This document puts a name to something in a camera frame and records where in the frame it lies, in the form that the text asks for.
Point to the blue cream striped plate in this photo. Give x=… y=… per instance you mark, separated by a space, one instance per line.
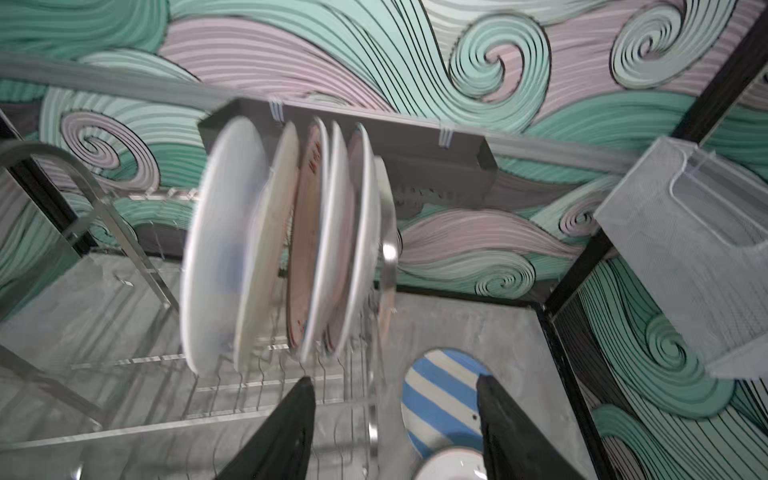
x=263 y=255

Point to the white plate teal red rim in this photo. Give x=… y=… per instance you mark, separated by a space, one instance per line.
x=214 y=255

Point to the white plate red characters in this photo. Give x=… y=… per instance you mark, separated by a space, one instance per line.
x=357 y=240

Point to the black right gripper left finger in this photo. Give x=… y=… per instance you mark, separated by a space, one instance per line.
x=281 y=447

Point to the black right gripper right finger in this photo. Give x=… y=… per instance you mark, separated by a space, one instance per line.
x=513 y=446

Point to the clear acrylic wall holder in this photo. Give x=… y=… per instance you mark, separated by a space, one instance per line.
x=693 y=227

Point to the steel two-tier dish rack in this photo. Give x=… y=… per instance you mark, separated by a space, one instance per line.
x=95 y=385

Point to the sunburst plate red green rim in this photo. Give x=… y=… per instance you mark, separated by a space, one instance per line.
x=455 y=463

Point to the blue white striped plate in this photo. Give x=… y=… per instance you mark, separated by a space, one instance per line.
x=439 y=401

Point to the aluminium wall rail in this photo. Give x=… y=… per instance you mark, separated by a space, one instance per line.
x=145 y=87

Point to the black wall-mounted tray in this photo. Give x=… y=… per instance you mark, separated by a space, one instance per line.
x=426 y=162

